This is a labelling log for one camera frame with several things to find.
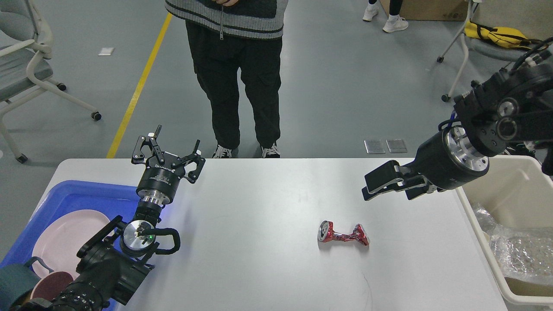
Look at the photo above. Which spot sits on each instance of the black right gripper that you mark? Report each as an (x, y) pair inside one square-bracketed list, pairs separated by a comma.
[(446, 161)]

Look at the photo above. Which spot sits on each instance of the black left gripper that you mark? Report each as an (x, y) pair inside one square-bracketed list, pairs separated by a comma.
[(160, 179)]

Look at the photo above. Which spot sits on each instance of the crushed red soda can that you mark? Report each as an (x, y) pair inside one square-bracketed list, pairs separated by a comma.
[(326, 233)]

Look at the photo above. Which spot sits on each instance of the pink plate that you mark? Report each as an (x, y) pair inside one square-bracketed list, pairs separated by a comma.
[(59, 243)]

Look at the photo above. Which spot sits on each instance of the aluminium foil front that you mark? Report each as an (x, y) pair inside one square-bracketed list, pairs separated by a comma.
[(525, 254)]

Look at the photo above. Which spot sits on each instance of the pink mug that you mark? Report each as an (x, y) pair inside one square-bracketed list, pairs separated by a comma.
[(51, 285)]

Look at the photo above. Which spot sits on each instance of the dark teal mug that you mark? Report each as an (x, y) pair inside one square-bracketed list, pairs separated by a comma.
[(17, 280)]

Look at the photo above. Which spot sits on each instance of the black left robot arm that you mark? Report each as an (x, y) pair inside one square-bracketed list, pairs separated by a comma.
[(114, 262)]

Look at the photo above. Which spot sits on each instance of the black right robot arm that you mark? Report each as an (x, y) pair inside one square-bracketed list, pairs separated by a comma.
[(513, 106)]

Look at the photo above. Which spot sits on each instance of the right metal floor plate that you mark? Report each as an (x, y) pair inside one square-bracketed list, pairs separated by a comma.
[(396, 145)]

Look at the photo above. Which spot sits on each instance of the metal floor plate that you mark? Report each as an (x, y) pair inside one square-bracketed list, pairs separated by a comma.
[(374, 146), (396, 145)]

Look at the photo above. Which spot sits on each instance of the left metal floor plate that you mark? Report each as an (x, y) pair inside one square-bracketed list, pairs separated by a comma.
[(374, 146)]

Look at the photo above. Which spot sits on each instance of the blue plastic tray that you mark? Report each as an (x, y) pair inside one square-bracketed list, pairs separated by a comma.
[(64, 198)]

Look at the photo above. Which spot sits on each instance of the white plastic bin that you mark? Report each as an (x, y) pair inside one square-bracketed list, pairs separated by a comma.
[(518, 195)]

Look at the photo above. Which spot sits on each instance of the person in black canvas shoes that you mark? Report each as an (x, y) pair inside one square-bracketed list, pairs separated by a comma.
[(232, 40)]

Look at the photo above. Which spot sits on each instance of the person in white sneakers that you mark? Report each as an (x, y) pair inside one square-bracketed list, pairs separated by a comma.
[(394, 22)]

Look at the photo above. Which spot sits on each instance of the grey chair right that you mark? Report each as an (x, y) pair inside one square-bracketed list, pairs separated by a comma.
[(531, 17)]

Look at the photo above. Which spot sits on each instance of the cardboard box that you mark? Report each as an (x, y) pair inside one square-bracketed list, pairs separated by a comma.
[(436, 10)]

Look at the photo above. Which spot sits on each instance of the yellow backpack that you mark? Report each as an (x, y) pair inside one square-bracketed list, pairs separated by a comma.
[(501, 36)]

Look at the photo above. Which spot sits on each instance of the grey office chair left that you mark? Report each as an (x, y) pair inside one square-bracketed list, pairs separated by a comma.
[(25, 71)]

